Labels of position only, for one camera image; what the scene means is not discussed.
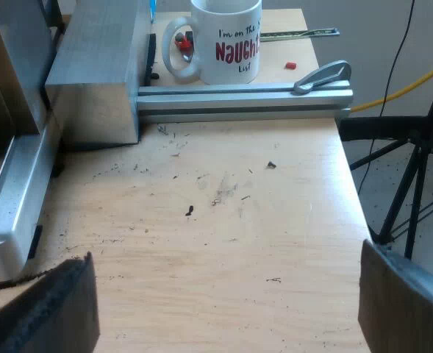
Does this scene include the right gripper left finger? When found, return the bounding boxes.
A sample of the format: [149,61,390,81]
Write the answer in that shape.
[0,251,101,353]

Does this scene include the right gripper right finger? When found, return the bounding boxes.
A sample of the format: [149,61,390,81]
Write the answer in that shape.
[357,238,433,353]

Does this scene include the black tripod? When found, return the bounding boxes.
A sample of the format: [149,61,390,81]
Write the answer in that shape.
[337,54,433,260]

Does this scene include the metal block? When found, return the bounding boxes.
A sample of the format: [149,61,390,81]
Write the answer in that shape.
[45,0,154,145]

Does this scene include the white mug with red and black print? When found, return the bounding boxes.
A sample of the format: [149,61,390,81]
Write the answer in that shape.
[160,0,263,86]

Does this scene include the yellow cable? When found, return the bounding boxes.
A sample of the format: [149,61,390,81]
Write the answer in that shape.
[349,60,433,113]

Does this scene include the grey metal lever handle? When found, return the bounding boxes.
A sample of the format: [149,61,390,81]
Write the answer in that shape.
[293,60,353,95]

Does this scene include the black cable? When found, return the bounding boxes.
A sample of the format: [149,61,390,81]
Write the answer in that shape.
[357,0,418,192]

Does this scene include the aluminium rail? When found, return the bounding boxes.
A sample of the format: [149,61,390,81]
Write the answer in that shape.
[137,79,354,124]

